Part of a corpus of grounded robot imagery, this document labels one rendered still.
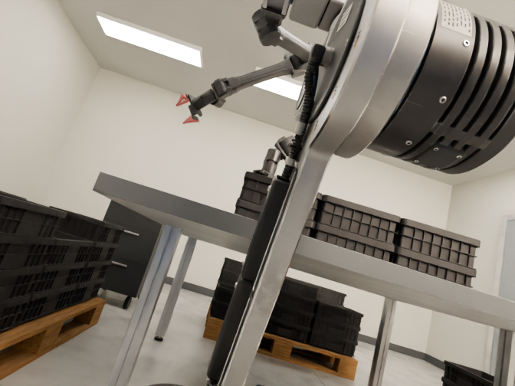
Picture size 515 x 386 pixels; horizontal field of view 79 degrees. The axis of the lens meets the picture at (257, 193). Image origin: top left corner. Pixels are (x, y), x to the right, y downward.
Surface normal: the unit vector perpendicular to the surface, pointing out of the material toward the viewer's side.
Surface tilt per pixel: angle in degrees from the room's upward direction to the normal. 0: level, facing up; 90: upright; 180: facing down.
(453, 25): 85
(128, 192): 90
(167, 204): 90
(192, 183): 90
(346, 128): 156
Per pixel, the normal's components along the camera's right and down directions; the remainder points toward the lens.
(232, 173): 0.12, -0.18
